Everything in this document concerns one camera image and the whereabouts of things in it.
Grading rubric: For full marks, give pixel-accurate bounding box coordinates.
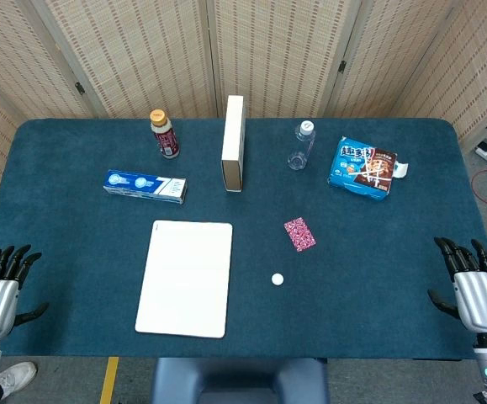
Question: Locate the blue cookie box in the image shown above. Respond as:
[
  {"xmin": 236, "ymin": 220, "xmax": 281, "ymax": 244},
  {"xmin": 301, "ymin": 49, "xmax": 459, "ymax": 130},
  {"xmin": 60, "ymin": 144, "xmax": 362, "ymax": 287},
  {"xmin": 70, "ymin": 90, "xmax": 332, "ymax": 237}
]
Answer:
[{"xmin": 326, "ymin": 135, "xmax": 410, "ymax": 201}]

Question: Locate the yellow floor tape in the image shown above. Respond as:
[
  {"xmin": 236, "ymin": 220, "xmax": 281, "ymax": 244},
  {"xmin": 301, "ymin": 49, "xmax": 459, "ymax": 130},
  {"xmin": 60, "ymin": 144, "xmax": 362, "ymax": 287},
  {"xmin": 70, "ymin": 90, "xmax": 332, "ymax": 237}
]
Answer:
[{"xmin": 99, "ymin": 356, "xmax": 120, "ymax": 404}]

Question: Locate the blue table cloth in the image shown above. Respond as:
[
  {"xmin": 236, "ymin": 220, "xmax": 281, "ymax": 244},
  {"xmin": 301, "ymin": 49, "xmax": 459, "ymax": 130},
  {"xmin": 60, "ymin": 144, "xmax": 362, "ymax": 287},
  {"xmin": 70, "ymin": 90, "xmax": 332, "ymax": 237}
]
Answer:
[{"xmin": 0, "ymin": 117, "xmax": 487, "ymax": 361}]

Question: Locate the white sneaker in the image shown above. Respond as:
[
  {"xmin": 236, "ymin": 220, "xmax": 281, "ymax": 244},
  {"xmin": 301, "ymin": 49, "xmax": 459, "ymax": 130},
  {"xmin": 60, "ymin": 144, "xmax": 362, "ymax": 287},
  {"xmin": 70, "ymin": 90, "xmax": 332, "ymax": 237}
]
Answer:
[{"xmin": 0, "ymin": 360, "xmax": 38, "ymax": 400}]

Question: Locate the white rectangular board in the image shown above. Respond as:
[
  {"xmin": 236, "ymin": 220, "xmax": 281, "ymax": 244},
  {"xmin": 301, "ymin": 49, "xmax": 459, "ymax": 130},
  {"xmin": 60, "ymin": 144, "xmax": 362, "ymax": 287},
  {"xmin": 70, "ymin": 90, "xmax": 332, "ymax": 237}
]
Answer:
[{"xmin": 135, "ymin": 219, "xmax": 234, "ymax": 339}]

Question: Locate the clear plastic water bottle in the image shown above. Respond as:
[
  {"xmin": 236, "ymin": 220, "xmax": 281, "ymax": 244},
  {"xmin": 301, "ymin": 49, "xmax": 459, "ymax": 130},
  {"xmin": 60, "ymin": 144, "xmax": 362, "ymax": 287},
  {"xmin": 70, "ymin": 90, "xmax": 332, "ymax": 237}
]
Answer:
[{"xmin": 286, "ymin": 120, "xmax": 316, "ymax": 171}]

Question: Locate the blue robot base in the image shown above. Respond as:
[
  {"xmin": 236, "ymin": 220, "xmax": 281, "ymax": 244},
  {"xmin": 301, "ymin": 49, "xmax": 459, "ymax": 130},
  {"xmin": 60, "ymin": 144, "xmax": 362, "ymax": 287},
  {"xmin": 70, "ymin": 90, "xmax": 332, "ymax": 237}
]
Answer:
[{"xmin": 150, "ymin": 357, "xmax": 331, "ymax": 404}]

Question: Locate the white upright cardboard box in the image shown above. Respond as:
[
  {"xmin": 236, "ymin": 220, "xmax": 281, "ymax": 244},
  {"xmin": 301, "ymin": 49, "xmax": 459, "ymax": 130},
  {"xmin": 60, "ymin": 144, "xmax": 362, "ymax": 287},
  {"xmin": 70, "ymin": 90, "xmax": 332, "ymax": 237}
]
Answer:
[{"xmin": 220, "ymin": 95, "xmax": 246, "ymax": 194}]

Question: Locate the pink patterned card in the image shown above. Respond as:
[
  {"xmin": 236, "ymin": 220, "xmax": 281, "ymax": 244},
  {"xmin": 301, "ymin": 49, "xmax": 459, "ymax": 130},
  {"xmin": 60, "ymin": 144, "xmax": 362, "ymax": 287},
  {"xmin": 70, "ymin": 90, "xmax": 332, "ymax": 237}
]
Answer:
[{"xmin": 283, "ymin": 216, "xmax": 317, "ymax": 253}]

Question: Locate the dark red drink bottle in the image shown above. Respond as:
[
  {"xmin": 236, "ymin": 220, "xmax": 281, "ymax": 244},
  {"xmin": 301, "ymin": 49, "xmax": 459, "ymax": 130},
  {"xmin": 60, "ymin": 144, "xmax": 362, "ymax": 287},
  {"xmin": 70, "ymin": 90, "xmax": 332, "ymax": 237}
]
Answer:
[{"xmin": 149, "ymin": 109, "xmax": 181, "ymax": 160}]

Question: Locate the blue toothpaste box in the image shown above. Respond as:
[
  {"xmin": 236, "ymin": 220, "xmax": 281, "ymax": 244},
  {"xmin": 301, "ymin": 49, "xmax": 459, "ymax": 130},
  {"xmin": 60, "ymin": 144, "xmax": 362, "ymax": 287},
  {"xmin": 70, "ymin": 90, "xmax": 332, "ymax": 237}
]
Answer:
[{"xmin": 103, "ymin": 169, "xmax": 188, "ymax": 205}]

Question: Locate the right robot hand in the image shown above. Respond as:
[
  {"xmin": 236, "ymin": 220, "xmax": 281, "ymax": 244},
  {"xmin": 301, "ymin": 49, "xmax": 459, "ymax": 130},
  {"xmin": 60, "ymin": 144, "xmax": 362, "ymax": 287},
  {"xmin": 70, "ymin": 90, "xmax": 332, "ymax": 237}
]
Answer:
[{"xmin": 427, "ymin": 237, "xmax": 487, "ymax": 336}]

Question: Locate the woven folding screen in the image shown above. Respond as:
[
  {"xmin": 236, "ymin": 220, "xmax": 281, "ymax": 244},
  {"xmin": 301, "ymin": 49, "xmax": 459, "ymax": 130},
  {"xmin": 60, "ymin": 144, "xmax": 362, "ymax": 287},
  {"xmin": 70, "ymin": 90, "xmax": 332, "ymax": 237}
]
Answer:
[{"xmin": 0, "ymin": 0, "xmax": 487, "ymax": 231}]

